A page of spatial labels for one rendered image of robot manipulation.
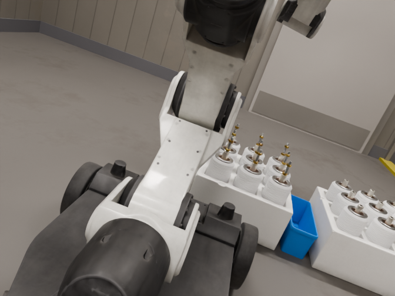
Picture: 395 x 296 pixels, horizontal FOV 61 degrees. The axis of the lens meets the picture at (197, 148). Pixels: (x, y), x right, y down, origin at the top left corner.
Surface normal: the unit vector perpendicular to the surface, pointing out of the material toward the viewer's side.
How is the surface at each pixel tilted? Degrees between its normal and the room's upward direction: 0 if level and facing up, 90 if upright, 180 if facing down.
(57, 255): 0
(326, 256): 90
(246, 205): 90
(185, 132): 31
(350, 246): 90
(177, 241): 58
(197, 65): 125
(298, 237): 92
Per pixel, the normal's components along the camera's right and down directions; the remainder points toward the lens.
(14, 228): 0.32, -0.88
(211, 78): -0.33, 0.77
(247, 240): 0.15, -0.61
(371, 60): -0.18, 0.32
